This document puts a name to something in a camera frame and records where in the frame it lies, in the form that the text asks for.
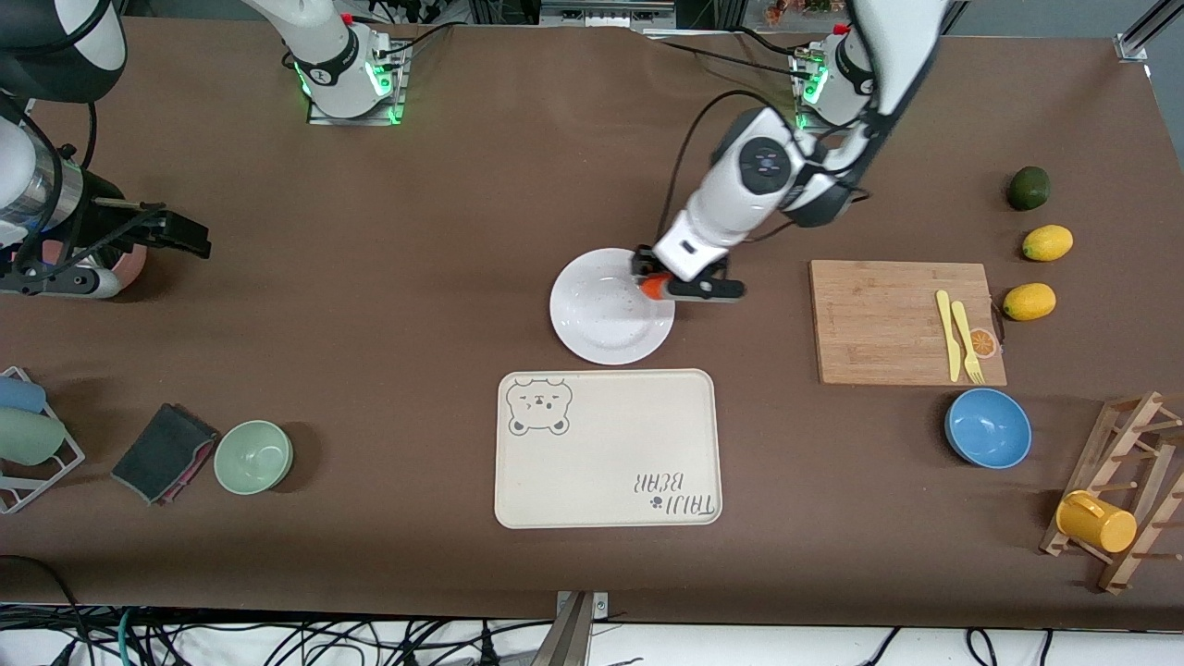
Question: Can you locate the white round plate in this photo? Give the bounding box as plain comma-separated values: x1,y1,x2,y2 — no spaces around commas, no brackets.
549,248,676,366

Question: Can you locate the light blue cup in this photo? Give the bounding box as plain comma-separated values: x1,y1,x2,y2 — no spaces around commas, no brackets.
0,376,47,414

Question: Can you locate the dark grey cloth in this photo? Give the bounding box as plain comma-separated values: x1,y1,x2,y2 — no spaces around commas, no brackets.
111,402,216,505

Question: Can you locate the beige bear print tray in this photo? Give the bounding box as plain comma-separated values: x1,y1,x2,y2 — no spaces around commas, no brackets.
494,368,723,530

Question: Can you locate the pink cloth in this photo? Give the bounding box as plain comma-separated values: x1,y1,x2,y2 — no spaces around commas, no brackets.
162,433,221,505

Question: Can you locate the pale green bowl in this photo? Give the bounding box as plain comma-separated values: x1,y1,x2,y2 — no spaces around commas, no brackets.
214,420,295,496

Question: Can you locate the pale green cup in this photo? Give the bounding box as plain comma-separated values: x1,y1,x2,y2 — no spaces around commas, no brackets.
0,407,68,467

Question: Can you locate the wooden cutting board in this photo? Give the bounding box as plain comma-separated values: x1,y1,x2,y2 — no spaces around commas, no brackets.
809,260,1008,387

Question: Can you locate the yellow plastic knife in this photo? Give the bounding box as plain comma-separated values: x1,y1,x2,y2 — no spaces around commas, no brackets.
935,290,963,383

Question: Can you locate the yellow plastic fork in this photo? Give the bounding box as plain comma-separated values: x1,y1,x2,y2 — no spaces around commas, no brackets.
951,301,986,385

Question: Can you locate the blue bowl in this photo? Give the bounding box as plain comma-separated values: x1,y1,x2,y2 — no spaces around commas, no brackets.
944,388,1033,470

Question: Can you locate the grey metal bar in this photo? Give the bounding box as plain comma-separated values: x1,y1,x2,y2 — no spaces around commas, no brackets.
529,592,595,666

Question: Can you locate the yellow lemon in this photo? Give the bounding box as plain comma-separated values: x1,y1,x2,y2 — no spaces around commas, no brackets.
1003,283,1057,322
1022,225,1075,263

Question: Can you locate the dark green avocado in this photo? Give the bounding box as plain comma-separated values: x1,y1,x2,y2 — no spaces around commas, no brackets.
1006,166,1052,212

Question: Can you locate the wooden mug rack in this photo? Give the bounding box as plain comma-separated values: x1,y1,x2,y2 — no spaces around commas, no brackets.
1040,391,1184,595

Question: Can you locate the yellow mug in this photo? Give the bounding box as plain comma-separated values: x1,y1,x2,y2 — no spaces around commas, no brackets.
1055,490,1138,554

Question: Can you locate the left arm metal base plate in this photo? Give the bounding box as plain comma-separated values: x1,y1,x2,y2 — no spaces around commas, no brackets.
791,51,894,138

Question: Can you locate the black left base cable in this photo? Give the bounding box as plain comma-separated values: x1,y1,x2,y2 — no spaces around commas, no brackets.
643,32,815,84

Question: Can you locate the black base cable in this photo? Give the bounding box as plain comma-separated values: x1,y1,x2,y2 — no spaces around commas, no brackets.
643,32,815,84
375,20,456,56

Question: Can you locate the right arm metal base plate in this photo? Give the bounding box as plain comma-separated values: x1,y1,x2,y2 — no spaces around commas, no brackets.
307,42,408,127

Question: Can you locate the white wire cup rack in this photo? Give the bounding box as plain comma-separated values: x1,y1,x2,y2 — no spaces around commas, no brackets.
0,366,87,515

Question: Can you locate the grey metal frame box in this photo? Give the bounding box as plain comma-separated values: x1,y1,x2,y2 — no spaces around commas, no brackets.
539,0,678,29

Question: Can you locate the black right base cable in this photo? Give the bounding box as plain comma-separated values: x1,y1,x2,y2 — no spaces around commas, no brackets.
375,20,456,56

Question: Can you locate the aluminium profile rail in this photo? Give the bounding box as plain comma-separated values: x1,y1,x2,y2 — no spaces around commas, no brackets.
1115,0,1184,64

